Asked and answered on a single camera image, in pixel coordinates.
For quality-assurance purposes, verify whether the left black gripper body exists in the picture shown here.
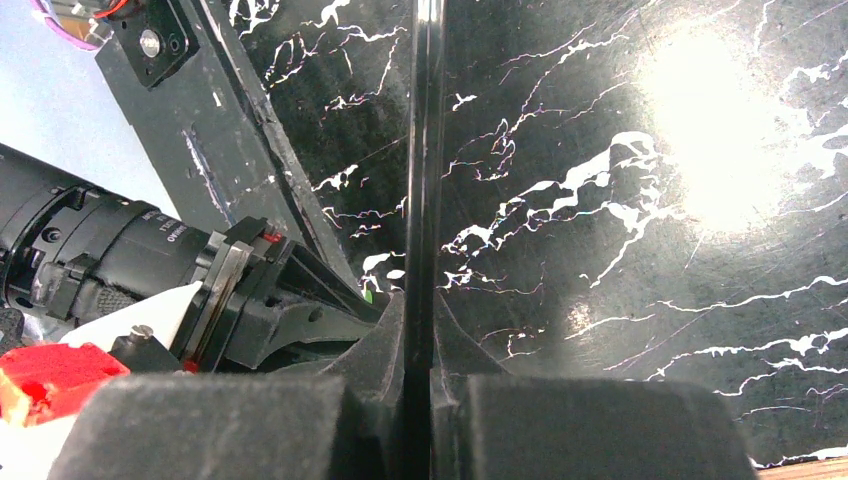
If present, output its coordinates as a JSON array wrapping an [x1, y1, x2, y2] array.
[[172, 218, 371, 371]]

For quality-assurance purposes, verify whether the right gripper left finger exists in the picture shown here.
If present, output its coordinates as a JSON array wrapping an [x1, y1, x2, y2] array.
[[324, 292, 405, 424]]

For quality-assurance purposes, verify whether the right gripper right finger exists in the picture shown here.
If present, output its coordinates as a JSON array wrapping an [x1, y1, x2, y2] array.
[[430, 294, 512, 410]]

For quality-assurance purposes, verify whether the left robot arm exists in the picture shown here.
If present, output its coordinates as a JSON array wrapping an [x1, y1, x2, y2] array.
[[1, 146, 381, 372]]

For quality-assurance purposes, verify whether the brown wooden board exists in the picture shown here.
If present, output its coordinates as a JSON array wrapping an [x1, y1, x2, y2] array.
[[757, 457, 848, 480]]

